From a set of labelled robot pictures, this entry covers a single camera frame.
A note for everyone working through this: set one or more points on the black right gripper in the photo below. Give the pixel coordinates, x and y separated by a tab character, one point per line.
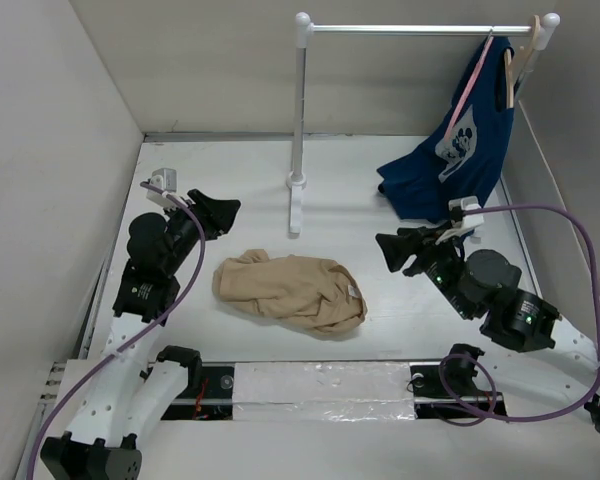
395	248

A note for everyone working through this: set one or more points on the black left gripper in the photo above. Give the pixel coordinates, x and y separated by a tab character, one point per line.
217	214

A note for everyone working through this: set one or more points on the beige t shirt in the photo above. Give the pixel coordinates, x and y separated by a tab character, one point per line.
317	295

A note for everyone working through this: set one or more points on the pink wire hanger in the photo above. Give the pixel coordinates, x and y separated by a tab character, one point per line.
469	86

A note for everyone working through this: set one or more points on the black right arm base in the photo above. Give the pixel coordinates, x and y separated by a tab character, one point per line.
432	401

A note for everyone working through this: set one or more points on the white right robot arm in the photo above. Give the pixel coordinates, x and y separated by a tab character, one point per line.
484	285

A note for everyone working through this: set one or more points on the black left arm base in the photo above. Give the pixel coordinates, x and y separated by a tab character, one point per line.
209	391

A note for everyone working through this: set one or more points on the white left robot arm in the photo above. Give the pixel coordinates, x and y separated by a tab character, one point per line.
128	391

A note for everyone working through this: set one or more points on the blue printed t shirt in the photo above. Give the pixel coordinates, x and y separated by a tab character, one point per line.
419	185

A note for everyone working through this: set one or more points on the wooden hanger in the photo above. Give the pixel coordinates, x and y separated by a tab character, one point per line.
516	63

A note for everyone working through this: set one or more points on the silver foil tape strip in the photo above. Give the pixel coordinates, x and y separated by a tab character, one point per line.
356	391

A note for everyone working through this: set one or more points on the white clothes rack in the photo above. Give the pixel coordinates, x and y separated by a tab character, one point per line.
305	28

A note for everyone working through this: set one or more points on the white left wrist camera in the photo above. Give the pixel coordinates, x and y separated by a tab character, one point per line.
165	180

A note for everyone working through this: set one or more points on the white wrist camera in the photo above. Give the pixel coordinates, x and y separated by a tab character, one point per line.
465	218
165	180

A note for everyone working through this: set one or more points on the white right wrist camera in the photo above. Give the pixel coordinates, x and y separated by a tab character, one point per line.
465	218

